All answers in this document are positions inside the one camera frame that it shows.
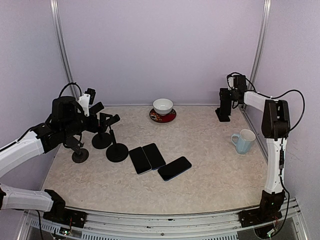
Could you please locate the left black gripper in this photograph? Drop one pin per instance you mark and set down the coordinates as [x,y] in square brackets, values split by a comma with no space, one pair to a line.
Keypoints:
[93,127]

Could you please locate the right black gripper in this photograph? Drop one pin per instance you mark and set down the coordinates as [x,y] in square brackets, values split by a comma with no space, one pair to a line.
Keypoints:
[224,95]

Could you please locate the small round-base phone stand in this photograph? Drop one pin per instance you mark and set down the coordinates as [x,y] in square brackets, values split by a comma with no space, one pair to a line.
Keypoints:
[79,154]

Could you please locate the black phone white edge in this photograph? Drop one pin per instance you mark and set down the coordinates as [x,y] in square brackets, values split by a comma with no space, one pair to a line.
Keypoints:
[139,160]

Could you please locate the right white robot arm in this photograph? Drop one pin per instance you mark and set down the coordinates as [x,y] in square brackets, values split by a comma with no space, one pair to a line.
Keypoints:
[275,128]

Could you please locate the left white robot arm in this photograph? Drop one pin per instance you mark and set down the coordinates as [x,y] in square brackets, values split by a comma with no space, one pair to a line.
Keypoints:
[69,117]

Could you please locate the tall black phone stand rear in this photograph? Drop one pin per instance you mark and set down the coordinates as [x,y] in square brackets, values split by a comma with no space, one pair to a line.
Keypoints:
[102,139]

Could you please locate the tall black phone stand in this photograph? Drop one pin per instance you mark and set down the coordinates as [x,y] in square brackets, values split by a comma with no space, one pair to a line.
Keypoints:
[102,139]
[116,152]

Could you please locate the tall black phone stand front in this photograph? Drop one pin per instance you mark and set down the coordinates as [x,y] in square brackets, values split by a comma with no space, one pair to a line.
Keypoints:
[116,152]

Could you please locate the black phone blue edge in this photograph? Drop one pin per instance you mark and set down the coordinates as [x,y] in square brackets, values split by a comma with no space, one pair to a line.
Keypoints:
[174,168]

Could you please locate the light blue mug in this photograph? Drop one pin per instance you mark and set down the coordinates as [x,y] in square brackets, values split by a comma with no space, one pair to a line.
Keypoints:
[243,141]

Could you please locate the red patterned saucer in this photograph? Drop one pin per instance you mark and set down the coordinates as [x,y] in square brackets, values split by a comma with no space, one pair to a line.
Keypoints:
[156,117]

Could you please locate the white ceramic bowl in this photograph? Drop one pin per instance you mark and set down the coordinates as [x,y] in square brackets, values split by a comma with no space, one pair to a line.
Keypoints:
[162,106]

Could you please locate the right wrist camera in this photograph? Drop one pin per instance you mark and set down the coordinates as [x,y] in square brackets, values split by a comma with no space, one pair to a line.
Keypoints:
[230,80]

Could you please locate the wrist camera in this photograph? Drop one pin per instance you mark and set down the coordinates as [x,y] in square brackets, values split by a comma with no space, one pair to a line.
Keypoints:
[230,80]
[86,99]

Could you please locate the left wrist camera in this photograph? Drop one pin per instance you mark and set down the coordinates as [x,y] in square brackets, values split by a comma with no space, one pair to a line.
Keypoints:
[86,99]

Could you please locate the right aluminium corner post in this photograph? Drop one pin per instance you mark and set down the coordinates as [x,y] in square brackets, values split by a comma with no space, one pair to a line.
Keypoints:
[261,39]

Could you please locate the aluminium corner post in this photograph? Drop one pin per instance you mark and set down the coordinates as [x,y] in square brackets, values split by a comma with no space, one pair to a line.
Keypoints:
[60,40]
[261,39]

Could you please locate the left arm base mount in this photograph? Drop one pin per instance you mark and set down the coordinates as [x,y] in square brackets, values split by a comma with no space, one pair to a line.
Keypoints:
[66,216]

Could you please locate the left aluminium corner post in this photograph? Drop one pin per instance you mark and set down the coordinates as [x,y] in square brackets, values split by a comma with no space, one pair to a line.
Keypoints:
[60,40]

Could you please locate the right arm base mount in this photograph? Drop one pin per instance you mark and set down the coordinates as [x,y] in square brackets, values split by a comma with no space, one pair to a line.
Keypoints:
[257,216]

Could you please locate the aluminium front rail frame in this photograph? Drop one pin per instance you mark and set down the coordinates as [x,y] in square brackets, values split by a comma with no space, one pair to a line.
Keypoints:
[99,225]

